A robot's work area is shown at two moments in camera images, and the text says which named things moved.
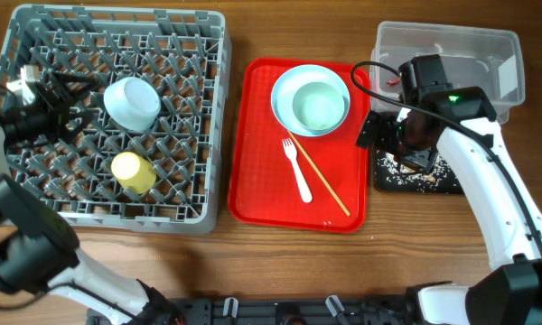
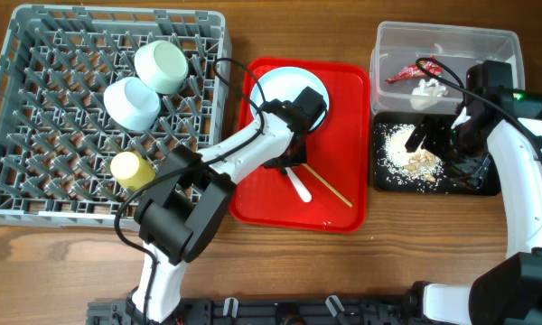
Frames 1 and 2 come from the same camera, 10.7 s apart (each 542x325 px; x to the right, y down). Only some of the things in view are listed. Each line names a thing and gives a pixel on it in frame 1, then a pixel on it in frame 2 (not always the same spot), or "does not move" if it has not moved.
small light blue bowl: (132, 103) does not move
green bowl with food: (320, 107) to (161, 64)
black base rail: (322, 311) does not move
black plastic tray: (388, 176) does not move
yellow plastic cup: (134, 172) does not move
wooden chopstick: (340, 201) to (350, 203)
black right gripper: (386, 122) to (438, 127)
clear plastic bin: (486, 59) does not move
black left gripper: (64, 117) to (299, 158)
